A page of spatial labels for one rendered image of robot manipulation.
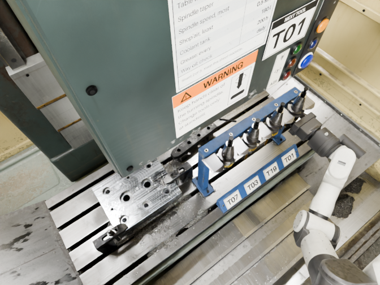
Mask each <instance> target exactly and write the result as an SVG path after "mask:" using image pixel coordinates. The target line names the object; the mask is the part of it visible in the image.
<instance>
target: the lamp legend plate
mask: <svg viewBox="0 0 380 285"><path fill-rule="evenodd" d="M289 51H290V48H289V49H287V50H286V51H284V52H282V53H280V54H279V55H277V58H276V60H275V63H274V67H273V70H272V72H271V76H270V79H269V82H268V85H267V88H266V90H267V89H269V88H271V87H272V86H274V85H275V84H277V83H278V80H279V78H280V75H281V73H282V69H283V67H284V64H285V62H286V59H287V56H288V53H289Z"/></svg>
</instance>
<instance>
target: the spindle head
mask: <svg viewBox="0 0 380 285"><path fill-rule="evenodd" d="M6 1H7V3H8V4H9V5H10V7H11V9H12V10H13V12H14V14H15V15H16V17H17V18H18V20H19V21H20V23H21V25H22V26H23V28H24V29H25V31H26V32H27V34H28V36H29V37H30V39H31V40H32V42H33V43H34V45H35V47H36V48H37V50H38V52H39V53H40V54H41V56H42V58H43V59H44V61H45V63H46V64H47V66H48V67H49V69H50V70H51V72H52V74H53V75H54V77H55V78H56V80H57V82H58V83H59V85H60V86H61V88H62V89H63V91H64V92H65V94H66V96H67V97H68V99H69V100H70V102H71V103H72V105H73V107H74V108H75V110H76V112H77V113H78V115H79V116H80V118H81V120H82V121H83V123H84V124H85V126H86V127H87V129H88V131H89V132H90V134H91V135H92V137H93V138H94V140H95V142H96V143H97V145H98V146H99V148H100V150H101V151H102V153H103V154H104V156H105V157H106V159H107V160H108V162H109V164H110V165H111V167H112V168H113V170H114V171H115V172H116V173H117V174H119V175H120V177H121V178H125V177H127V176H128V175H130V174H132V173H133V172H135V171H136V170H138V169H140V168H141V167H143V166H145V165H146V164H148V163H149V162H151V161H152V160H154V159H156V158H157V157H159V156H161V155H162V154H163V153H166V152H167V151H168V150H170V149H172V148H173V147H175V146H177V145H178V144H180V143H182V142H183V141H184V140H186V139H188V138H189V137H191V136H193V135H194V134H196V133H197V132H199V131H201V130H202V129H204V128H205V127H207V126H209V125H210V124H212V123H214V122H215V121H217V120H218V119H220V118H221V117H223V116H225V115H226V114H228V113H230V112H231V111H233V110H235V109H236V108H237V107H239V106H241V105H242V104H244V103H246V102H247V101H249V100H251V99H252V98H253V97H255V96H257V95H258V94H260V93H262V92H263V91H265V90H266V88H267V85H268V82H269V79H270V76H271V72H272V70H273V67H274V63H275V60H276V58H277V55H279V54H280V53H282V52H284V51H286V50H287V49H289V48H290V51H289V53H288V56H287V59H286V62H285V64H284V67H283V69H282V73H281V75H280V78H279V80H278V82H279V81H281V77H282V75H283V74H284V72H285V71H287V70H288V69H286V63H287V62H288V61H289V60H290V59H291V58H292V57H294V56H297V61H296V63H295V64H294V65H293V66H292V67H291V68H289V69H291V70H292V73H293V72H294V70H295V67H296V65H297V63H298V61H299V58H300V56H301V53H302V51H303V48H304V46H305V44H306V41H307V39H308V37H309V35H310V32H311V30H312V28H313V25H314V23H315V20H316V18H317V15H318V13H319V11H320V8H321V6H322V4H323V1H324V0H319V2H318V5H317V7H316V9H315V12H314V14H313V16H312V19H311V21H310V24H309V27H308V29H307V31H306V34H305V36H304V37H302V38H301V39H299V40H297V41H295V42H294V43H292V44H290V45H288V46H287V47H285V48H283V49H282V50H280V51H278V52H276V53H275V54H273V55H271V56H269V57H268V58H266V59H264V60H262V56H263V53H264V49H265V45H266V42H265V44H264V45H262V46H260V47H258V48H256V49H254V50H253V51H251V52H250V53H252V52H254V51H256V50H257V49H258V53H257V57H256V61H255V64H254V69H253V73H252V78H251V82H250V85H249V89H248V94H247V96H245V97H243V98H242V99H240V100H238V101H237V102H235V103H234V104H232V105H231V106H229V107H227V108H226V109H224V110H222V111H221V112H219V113H217V114H216V115H214V116H213V117H211V118H209V119H208V120H206V121H204V122H203V123H201V124H199V125H198V126H196V127H195V128H193V129H191V130H190V131H188V132H187V133H185V134H183V135H181V136H180V137H178V138H176V130H175V120H174V111H173V105H172V97H173V96H175V95H177V94H179V93H181V92H182V91H184V90H186V89H188V88H190V87H191V86H193V85H195V84H197V83H199V82H200V81H202V80H204V79H206V78H207V77H209V76H211V75H213V74H214V73H216V72H218V71H220V70H222V69H224V68H225V67H227V66H229V65H231V64H233V63H234V62H236V61H238V60H239V59H242V58H243V57H245V56H247V55H248V54H250V53H248V54H246V55H244V56H242V57H240V58H239V59H237V60H235V61H233V62H231V63H230V64H228V65H226V66H224V67H222V68H221V69H219V70H217V71H216V72H213V73H212V74H210V75H208V76H206V77H205V78H203V79H201V80H199V81H197V82H195V83H194V84H192V85H190V86H188V87H186V88H185V89H183V90H181V91H180V92H176V85H175V72H174V60H173V53H172V41H171V29H170V17H169V4H168V0H6ZM310 1H312V0H277V2H276V5H275V9H274V13H273V17H272V20H271V23H272V21H275V20H277V19H278V18H280V17H282V16H284V15H285V14H287V13H289V12H291V11H293V10H295V9H297V8H299V7H301V6H303V5H304V4H306V3H308V2H310ZM270 27H271V24H270ZM269 30H270V28H269ZM268 35H269V32H268V34H267V37H268ZM266 41H267V39H266ZM298 42H303V47H302V49H301V50H300V51H299V52H298V53H297V54H296V55H294V56H292V55H291V50H292V48H293V47H294V46H295V45H296V44H297V43H298ZM292 73H291V74H292Z"/></svg>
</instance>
